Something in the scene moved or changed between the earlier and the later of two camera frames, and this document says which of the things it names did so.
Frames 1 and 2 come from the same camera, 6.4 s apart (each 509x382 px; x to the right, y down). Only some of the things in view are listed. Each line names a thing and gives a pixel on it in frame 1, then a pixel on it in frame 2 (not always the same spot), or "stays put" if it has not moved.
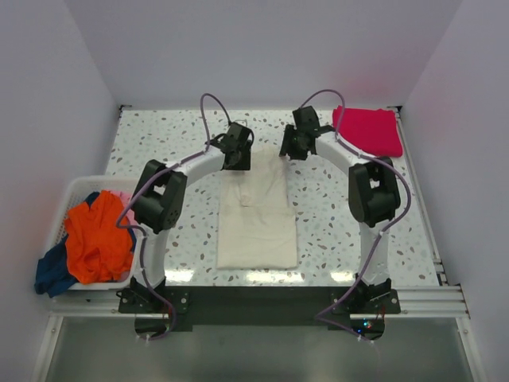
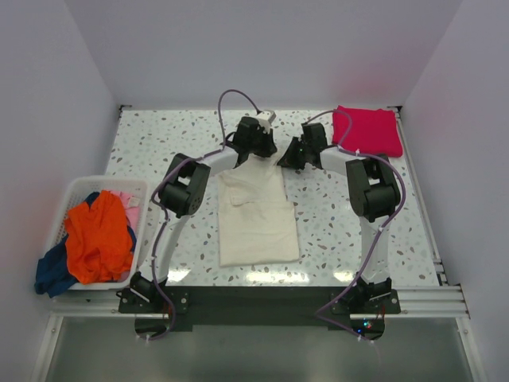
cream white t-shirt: [257, 227] stays put
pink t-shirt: [126, 196] stays put
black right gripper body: [292, 145] → [297, 157]
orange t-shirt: [96, 249] stays put
